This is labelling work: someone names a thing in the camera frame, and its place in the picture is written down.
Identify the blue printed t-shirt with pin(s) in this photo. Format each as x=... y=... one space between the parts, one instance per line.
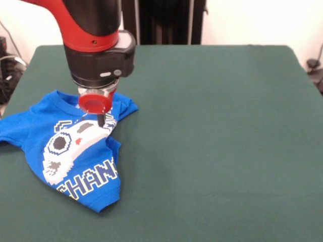
x=70 y=156

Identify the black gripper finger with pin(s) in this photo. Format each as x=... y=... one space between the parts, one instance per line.
x=101 y=120

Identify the black equipment pile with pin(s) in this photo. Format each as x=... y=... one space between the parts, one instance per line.
x=8 y=78

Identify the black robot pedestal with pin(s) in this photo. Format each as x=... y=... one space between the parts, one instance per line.
x=171 y=22

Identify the dark green table cloth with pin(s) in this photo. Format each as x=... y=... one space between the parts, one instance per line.
x=227 y=151

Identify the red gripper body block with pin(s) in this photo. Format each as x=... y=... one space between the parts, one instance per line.
x=94 y=103

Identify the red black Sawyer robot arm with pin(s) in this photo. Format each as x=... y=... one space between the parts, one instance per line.
x=98 y=37

